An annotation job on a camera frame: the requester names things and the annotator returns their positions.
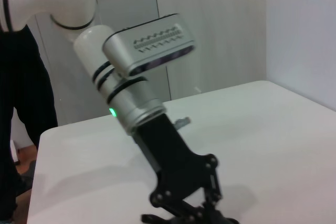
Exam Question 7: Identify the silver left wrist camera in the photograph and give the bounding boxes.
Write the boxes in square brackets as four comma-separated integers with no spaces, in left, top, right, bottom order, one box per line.
[102,13,196,78]

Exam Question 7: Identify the black chair base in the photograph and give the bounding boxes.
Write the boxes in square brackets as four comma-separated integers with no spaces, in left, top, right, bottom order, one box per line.
[17,159,39,193]

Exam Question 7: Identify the person in black trousers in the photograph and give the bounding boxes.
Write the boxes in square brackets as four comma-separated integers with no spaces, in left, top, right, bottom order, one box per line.
[0,23,59,222]

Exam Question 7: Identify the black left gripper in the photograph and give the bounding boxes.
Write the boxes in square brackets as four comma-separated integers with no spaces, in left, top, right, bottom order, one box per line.
[132,114,224,224]

